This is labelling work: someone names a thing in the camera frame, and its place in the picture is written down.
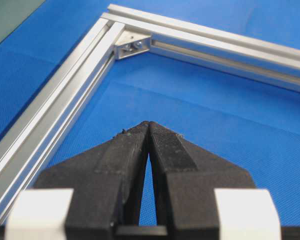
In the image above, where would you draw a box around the silver aluminium extrusion frame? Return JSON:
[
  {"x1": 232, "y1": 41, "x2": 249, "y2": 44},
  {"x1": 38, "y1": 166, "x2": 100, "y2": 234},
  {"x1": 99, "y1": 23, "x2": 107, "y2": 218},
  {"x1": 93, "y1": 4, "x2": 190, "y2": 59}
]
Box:
[{"x1": 0, "y1": 0, "x2": 300, "y2": 226}]

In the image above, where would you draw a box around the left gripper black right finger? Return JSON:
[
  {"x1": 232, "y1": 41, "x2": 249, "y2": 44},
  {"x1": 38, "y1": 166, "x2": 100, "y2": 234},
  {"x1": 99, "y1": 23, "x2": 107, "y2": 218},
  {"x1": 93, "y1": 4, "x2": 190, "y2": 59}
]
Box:
[{"x1": 148, "y1": 121, "x2": 256, "y2": 237}]

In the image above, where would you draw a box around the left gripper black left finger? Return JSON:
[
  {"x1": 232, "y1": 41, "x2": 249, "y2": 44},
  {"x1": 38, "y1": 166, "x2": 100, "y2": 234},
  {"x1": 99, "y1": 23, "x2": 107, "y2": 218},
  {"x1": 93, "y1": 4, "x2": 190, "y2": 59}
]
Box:
[{"x1": 33, "y1": 121, "x2": 149, "y2": 235}]

